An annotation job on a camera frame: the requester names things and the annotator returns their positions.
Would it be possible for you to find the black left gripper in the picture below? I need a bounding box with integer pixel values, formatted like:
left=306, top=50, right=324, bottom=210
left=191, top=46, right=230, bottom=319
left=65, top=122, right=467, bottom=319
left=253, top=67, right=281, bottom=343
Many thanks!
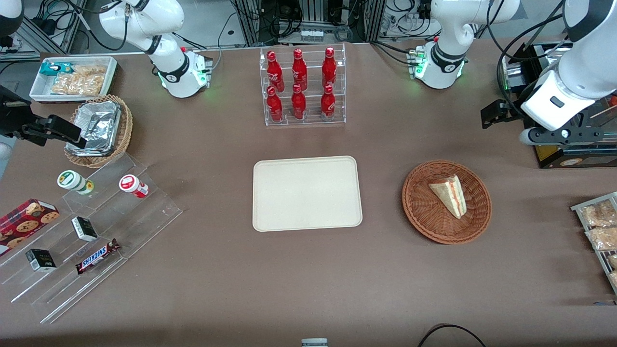
left=481, top=99, right=607, bottom=146

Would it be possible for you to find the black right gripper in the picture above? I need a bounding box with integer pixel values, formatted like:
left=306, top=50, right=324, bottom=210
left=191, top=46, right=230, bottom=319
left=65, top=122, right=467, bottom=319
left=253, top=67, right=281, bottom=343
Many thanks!
left=0, top=86, right=88, bottom=149

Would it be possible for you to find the triangular sandwich wedge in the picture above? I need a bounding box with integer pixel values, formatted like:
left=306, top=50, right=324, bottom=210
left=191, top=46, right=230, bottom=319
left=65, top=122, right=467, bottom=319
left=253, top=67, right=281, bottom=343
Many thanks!
left=429, top=174, right=468, bottom=220

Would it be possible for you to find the tan wicker basket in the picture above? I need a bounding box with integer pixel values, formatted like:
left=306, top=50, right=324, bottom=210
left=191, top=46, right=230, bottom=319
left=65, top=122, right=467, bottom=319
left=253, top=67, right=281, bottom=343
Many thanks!
left=64, top=94, right=134, bottom=169

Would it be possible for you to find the round brown wicker basket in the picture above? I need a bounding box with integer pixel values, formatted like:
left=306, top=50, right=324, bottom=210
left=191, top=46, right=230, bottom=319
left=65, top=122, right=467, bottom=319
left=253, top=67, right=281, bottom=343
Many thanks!
left=402, top=160, right=492, bottom=244

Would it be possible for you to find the beige rectangular tray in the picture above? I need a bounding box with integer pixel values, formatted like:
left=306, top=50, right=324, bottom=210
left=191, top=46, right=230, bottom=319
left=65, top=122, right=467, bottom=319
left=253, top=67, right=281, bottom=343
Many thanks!
left=252, top=155, right=363, bottom=232

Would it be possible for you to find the silver foil container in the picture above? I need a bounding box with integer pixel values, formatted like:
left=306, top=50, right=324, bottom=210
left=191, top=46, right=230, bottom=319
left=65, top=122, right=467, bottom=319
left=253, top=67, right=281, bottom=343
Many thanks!
left=66, top=100, right=122, bottom=157

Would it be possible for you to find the green lidded white cup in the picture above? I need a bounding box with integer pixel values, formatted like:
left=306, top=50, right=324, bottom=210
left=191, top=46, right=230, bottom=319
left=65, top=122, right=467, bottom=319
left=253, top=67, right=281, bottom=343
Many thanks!
left=57, top=170, right=95, bottom=196

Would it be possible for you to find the white rectangular snack bin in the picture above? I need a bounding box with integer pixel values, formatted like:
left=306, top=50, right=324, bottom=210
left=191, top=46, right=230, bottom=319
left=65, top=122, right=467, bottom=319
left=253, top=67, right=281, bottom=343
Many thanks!
left=29, top=56, right=119, bottom=104

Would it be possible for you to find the clear bag of crackers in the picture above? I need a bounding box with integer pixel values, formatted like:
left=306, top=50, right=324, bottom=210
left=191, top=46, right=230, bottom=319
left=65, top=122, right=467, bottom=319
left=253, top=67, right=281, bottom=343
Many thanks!
left=50, top=65, right=107, bottom=96

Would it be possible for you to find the teal snack packet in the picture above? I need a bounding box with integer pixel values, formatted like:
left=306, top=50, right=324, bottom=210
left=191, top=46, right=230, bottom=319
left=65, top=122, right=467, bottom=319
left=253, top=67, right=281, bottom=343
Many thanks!
left=40, top=62, right=75, bottom=78

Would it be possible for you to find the red lidded white cup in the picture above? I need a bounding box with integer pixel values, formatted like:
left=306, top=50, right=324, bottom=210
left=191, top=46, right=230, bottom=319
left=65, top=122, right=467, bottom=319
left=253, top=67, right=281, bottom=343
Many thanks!
left=119, top=174, right=149, bottom=199

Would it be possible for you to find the black hot food warmer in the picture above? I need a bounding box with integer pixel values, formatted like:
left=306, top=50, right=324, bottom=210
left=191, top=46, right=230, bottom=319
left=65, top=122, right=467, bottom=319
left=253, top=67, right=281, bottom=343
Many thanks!
left=500, top=41, right=617, bottom=169

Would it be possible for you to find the small black carton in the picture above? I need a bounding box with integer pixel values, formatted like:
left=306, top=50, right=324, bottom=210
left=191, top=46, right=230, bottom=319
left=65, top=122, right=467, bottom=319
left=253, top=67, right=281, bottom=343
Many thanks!
left=26, top=249, right=57, bottom=272
left=71, top=216, right=98, bottom=242

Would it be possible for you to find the red cookie box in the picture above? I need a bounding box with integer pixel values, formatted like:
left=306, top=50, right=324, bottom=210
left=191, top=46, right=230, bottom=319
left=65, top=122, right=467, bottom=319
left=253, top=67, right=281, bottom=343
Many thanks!
left=0, top=198, right=60, bottom=256

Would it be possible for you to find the clear acrylic stepped shelf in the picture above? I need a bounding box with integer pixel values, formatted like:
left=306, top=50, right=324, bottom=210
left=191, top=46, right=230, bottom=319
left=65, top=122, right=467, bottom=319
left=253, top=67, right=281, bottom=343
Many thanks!
left=0, top=153, right=183, bottom=324

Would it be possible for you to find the Snickers chocolate bar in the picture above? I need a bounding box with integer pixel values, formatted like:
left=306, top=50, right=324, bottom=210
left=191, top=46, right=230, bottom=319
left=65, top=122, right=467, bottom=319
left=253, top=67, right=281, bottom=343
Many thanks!
left=75, top=239, right=121, bottom=275

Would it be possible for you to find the clear acrylic bottle rack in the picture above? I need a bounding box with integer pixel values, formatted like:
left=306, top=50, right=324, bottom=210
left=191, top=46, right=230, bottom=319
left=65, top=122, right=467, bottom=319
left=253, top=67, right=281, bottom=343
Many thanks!
left=259, top=42, right=347, bottom=127

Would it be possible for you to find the red cola bottle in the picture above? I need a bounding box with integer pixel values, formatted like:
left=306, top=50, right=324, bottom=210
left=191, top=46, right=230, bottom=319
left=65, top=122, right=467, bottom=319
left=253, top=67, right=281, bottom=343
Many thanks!
left=320, top=84, right=336, bottom=121
left=267, top=51, right=285, bottom=93
left=322, top=47, right=338, bottom=90
left=266, top=86, right=284, bottom=123
left=292, top=48, right=309, bottom=91
left=291, top=83, right=308, bottom=120

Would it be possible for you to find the grey wire snack tray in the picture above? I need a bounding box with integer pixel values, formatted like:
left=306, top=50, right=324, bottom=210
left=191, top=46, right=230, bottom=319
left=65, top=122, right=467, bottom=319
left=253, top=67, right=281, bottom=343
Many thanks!
left=570, top=191, right=617, bottom=295

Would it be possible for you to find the aluminium frame rack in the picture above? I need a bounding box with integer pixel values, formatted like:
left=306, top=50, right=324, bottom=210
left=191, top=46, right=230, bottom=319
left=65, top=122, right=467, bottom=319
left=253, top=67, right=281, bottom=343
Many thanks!
left=231, top=0, right=387, bottom=46

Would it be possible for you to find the black cable loop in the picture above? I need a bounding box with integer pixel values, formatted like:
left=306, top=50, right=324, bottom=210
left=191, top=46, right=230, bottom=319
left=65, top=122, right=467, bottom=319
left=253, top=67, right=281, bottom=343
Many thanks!
left=417, top=324, right=487, bottom=347

